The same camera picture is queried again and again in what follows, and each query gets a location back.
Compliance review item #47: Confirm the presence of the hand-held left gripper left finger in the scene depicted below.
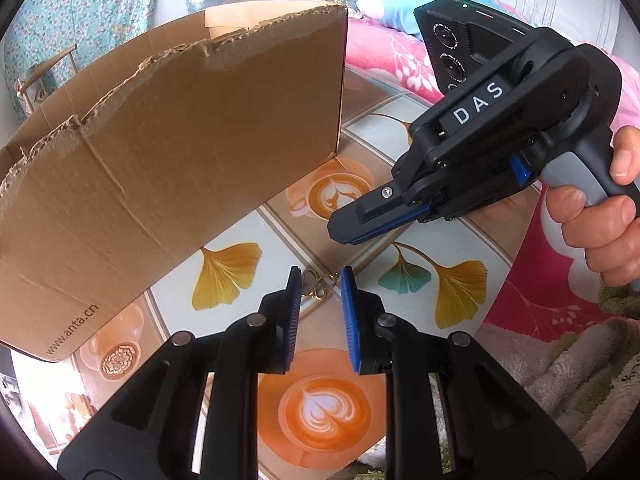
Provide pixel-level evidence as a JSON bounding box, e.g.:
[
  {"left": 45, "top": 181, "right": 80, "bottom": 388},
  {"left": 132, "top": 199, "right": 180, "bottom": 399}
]
[{"left": 57, "top": 266, "right": 302, "bottom": 480}]

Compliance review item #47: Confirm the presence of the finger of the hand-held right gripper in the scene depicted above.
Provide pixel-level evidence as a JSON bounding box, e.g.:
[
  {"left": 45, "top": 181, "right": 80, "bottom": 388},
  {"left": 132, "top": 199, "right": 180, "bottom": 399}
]
[
  {"left": 350, "top": 210, "right": 448, "bottom": 247},
  {"left": 327, "top": 187, "right": 446, "bottom": 245}
]

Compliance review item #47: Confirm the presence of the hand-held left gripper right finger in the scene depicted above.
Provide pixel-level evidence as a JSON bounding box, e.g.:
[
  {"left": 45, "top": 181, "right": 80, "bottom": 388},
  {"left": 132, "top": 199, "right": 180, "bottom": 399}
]
[{"left": 341, "top": 266, "right": 587, "bottom": 480}]

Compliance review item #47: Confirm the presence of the gold knot pendant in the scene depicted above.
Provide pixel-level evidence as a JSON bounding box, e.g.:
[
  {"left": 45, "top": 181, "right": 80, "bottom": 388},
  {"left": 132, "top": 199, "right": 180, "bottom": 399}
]
[{"left": 301, "top": 270, "right": 337, "bottom": 299}]

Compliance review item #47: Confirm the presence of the brown cardboard box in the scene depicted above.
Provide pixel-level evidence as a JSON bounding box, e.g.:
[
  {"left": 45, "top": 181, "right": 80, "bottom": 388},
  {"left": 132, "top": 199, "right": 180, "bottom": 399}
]
[{"left": 0, "top": 2, "right": 349, "bottom": 363}]

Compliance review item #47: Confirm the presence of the person's right hand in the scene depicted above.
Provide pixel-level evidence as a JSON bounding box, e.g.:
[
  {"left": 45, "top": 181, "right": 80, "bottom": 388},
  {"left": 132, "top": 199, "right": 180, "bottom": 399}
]
[{"left": 545, "top": 126, "right": 640, "bottom": 288}]

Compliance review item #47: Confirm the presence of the leaf printed tablecloth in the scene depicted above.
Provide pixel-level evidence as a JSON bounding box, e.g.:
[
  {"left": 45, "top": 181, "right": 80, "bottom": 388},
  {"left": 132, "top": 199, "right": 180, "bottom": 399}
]
[{"left": 10, "top": 67, "right": 543, "bottom": 471}]

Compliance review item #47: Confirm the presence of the pink floral blanket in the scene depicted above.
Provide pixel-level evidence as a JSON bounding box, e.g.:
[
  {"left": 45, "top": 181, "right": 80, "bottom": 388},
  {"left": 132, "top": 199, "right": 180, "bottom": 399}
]
[{"left": 345, "top": 0, "right": 640, "bottom": 333}]

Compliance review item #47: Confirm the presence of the light blue pillow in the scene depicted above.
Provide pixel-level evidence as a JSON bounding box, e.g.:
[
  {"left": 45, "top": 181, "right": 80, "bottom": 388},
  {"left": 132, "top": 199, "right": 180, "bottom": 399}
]
[{"left": 359, "top": 0, "right": 453, "bottom": 37}]

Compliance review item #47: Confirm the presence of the green shaggy rug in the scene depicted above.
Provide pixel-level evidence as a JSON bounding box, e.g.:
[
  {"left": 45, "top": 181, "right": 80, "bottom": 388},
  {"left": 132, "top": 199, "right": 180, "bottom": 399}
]
[{"left": 597, "top": 282, "right": 640, "bottom": 323}]

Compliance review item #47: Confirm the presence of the wooden chair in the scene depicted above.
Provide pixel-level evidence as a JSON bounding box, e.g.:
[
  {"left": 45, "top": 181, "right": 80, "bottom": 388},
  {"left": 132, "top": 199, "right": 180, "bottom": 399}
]
[{"left": 15, "top": 42, "right": 80, "bottom": 111}]

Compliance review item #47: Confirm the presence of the teal floral cloth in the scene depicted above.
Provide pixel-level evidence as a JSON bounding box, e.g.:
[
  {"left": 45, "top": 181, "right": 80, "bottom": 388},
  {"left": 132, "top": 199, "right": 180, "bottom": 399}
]
[{"left": 2, "top": 0, "right": 171, "bottom": 111}]

